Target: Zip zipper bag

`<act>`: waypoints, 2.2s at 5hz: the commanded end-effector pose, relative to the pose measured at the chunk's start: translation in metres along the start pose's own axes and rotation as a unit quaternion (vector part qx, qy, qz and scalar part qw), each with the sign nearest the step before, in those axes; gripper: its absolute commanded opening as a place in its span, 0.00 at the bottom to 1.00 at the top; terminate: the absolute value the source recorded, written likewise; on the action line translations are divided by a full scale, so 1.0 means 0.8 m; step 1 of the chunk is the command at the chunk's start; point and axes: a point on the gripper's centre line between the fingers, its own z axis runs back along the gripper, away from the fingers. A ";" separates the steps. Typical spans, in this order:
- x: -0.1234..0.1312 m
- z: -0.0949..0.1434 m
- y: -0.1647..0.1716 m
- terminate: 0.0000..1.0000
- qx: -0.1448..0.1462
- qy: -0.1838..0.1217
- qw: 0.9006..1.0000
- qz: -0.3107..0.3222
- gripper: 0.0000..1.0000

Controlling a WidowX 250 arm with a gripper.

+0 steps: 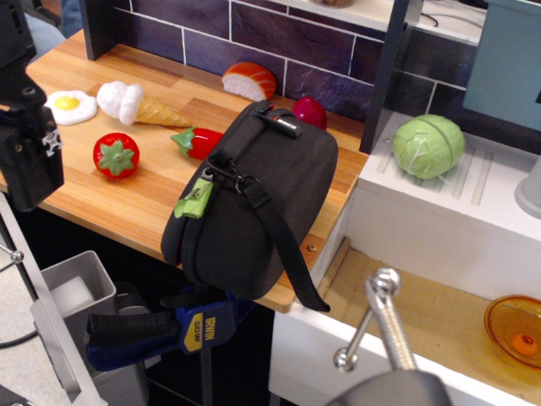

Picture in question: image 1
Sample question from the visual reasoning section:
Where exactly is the chrome toy faucet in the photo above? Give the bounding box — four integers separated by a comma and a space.
333, 267, 418, 373

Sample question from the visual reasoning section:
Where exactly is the blue Irwin quick clamp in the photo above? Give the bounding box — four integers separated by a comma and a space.
86, 285, 255, 371

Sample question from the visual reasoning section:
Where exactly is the toy dark red fruit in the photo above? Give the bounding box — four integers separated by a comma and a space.
292, 96, 327, 130

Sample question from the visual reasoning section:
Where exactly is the toy ice cream cone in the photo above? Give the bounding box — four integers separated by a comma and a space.
96, 80, 191, 128

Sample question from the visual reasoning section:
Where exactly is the teal cabinet box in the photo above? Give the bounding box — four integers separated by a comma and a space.
463, 1, 540, 130

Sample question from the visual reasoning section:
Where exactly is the toy fried egg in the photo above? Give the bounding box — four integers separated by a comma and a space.
45, 91, 97, 126

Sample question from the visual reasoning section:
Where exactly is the green zipper pull tab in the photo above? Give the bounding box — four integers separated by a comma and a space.
173, 178, 214, 219

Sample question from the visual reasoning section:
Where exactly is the grey plastic bin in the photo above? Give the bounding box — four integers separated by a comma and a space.
41, 250, 117, 347

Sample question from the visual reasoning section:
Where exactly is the toy red tomato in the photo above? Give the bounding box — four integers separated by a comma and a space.
93, 133, 140, 178

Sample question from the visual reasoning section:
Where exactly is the toy salmon sushi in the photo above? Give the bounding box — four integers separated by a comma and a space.
221, 62, 277, 102

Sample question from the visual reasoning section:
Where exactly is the toy red chili pepper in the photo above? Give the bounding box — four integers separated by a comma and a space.
171, 127, 223, 160

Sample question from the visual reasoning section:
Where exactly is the grey cup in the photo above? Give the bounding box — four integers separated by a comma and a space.
515, 156, 541, 219

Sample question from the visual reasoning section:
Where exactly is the black zipper bag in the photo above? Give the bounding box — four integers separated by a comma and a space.
161, 101, 338, 312

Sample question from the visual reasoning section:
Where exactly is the white toy sink unit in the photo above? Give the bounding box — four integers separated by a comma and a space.
269, 113, 540, 405

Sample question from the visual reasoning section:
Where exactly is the orange plastic bowl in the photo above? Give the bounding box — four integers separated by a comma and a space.
484, 295, 540, 371

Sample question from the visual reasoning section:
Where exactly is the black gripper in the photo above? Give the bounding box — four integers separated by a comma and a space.
1, 1, 64, 212

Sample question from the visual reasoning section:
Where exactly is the toy green cabbage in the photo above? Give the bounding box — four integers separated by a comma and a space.
392, 114, 466, 180

